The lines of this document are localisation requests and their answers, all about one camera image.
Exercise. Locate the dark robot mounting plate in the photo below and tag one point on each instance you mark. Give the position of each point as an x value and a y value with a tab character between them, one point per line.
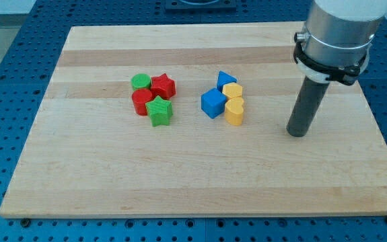
179	5

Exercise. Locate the blue triangle block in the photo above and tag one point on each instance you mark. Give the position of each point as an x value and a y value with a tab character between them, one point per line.
223	78

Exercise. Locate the yellow hexagon block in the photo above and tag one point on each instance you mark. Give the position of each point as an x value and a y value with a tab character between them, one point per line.
232	90

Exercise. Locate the red star block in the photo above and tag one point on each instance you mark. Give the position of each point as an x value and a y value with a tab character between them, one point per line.
163	86

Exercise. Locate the red cylinder block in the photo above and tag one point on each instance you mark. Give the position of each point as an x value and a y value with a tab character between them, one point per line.
139	98

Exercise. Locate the blue cube block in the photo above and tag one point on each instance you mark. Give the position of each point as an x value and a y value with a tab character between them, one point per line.
213	103

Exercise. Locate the green cylinder block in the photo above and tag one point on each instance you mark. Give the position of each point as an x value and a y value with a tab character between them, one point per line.
140	81

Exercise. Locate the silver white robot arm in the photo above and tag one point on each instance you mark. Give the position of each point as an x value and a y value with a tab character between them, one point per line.
335	40

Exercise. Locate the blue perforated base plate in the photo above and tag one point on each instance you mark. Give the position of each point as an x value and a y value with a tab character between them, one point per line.
24	75

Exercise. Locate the light wooden board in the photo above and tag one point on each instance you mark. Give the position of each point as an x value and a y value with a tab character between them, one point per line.
89	155

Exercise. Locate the yellow heart block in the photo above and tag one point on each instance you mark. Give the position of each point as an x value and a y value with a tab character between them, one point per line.
234	111

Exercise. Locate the green star block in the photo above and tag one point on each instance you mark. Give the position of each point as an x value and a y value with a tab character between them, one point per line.
159	111

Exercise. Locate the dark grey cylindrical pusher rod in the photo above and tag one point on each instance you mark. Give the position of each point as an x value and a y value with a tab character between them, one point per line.
308	101

